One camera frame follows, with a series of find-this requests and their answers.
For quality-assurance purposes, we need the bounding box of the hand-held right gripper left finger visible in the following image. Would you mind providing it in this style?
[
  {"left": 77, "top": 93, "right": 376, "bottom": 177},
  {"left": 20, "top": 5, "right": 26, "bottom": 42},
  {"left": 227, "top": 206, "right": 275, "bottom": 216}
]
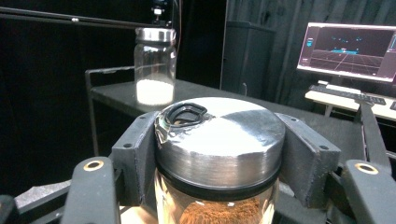
[{"left": 111, "top": 110, "right": 162, "bottom": 216}]

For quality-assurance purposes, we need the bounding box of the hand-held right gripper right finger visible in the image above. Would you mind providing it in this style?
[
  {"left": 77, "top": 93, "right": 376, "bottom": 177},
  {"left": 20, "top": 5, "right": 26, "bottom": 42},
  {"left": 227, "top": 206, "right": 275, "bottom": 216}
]
[{"left": 274, "top": 111, "right": 343, "bottom": 209}]

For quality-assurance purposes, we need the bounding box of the glass jar with white granules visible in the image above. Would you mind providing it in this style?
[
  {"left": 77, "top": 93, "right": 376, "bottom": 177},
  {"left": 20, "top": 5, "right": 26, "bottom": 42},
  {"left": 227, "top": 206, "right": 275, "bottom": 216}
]
[{"left": 134, "top": 27, "right": 177, "bottom": 107}]

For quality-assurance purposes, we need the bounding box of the glass jar with brown powder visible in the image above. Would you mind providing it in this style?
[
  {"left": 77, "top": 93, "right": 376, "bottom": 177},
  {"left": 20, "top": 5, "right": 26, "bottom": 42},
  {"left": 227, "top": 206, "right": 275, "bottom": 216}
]
[{"left": 153, "top": 96, "right": 287, "bottom": 224}]

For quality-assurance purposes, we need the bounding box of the black two-tier metal rack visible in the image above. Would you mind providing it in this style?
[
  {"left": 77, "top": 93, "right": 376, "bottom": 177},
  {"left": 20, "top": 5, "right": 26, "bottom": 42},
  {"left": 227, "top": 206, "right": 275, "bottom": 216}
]
[{"left": 84, "top": 64, "right": 394, "bottom": 175}]

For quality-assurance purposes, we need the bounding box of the black keyboard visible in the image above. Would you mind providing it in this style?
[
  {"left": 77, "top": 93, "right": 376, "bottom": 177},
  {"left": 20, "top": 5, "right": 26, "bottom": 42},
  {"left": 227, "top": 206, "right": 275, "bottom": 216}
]
[{"left": 309, "top": 83, "right": 388, "bottom": 106}]

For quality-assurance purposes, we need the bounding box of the computer monitor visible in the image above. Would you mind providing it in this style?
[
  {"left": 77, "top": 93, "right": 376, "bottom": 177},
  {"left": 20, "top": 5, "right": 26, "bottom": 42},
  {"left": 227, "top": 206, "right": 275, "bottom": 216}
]
[{"left": 296, "top": 21, "right": 396, "bottom": 84}]

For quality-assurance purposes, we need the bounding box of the dark curtain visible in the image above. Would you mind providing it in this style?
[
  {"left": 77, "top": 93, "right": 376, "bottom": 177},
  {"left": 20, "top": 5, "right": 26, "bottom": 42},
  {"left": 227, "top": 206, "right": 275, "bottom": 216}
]
[{"left": 226, "top": 0, "right": 396, "bottom": 105}]

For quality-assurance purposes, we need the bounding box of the black horizontal pole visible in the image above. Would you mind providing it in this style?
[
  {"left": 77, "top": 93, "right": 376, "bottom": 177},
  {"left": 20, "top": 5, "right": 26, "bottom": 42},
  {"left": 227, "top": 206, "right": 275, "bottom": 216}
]
[{"left": 0, "top": 6, "right": 163, "bottom": 31}]

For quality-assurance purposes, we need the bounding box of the light desk with grey frame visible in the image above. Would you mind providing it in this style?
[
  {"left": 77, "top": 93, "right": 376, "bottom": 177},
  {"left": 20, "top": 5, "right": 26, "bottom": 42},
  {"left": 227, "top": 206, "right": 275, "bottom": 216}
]
[{"left": 304, "top": 89, "right": 396, "bottom": 123}]

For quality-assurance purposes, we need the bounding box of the small camera on stand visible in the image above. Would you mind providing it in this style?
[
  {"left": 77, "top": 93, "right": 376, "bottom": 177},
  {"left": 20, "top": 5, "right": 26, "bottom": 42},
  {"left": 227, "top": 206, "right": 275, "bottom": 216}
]
[{"left": 150, "top": 0, "right": 173, "bottom": 28}]

